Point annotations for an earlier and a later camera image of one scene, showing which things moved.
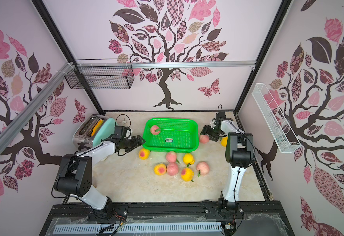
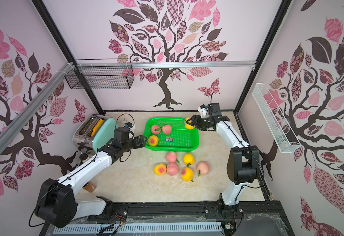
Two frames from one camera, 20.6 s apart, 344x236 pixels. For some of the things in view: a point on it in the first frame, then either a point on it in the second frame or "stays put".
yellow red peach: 187,174 stays put
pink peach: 203,167 stays put
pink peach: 171,157 stays put
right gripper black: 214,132 → 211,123
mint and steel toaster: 92,132 stays put
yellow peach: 188,158 stays put
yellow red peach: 144,154 → 153,140
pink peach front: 153,128 stays put
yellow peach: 224,141 → 188,126
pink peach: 204,138 → 167,129
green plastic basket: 177,135 stays put
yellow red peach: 160,169 stays put
